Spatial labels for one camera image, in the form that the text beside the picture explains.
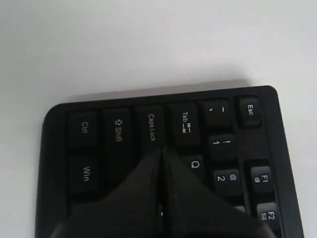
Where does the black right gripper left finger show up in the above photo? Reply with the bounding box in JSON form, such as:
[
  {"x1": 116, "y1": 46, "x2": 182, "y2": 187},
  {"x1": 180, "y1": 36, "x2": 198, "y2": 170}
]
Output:
[{"x1": 51, "y1": 149, "x2": 162, "y2": 238}]

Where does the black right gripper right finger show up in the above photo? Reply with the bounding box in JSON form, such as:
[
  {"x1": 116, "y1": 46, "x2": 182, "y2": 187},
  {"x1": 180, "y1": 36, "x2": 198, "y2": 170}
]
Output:
[{"x1": 161, "y1": 147, "x2": 275, "y2": 238}]

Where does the black acer keyboard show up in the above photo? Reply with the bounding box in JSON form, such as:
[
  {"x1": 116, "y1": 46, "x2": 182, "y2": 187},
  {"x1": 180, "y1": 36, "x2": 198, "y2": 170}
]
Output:
[{"x1": 35, "y1": 86, "x2": 304, "y2": 238}]

